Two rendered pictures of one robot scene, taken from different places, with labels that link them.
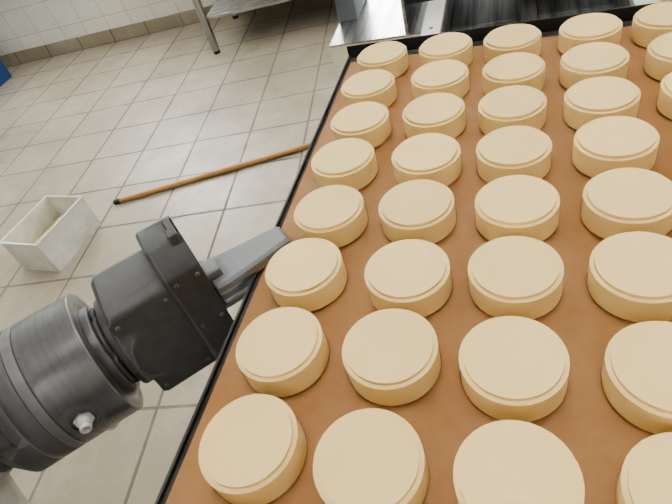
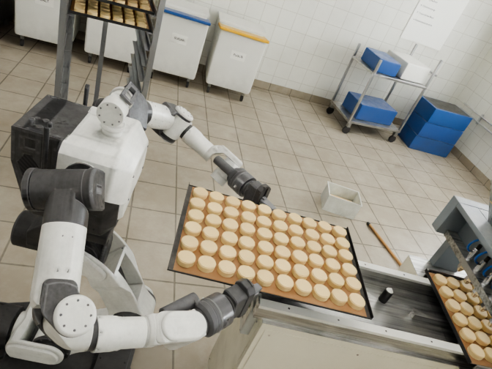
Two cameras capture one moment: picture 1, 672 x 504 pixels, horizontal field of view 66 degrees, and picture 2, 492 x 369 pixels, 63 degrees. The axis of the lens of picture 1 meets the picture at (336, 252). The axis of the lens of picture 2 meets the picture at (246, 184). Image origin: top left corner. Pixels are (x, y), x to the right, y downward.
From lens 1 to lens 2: 1.15 m
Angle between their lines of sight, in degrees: 43
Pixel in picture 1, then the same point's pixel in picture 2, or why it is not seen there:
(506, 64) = (330, 249)
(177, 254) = (261, 189)
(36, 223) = (343, 192)
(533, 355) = (247, 229)
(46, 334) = (247, 176)
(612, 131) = (302, 255)
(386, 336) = (250, 215)
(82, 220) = (350, 210)
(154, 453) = not seen: hidden behind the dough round
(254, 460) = (230, 200)
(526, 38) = (343, 255)
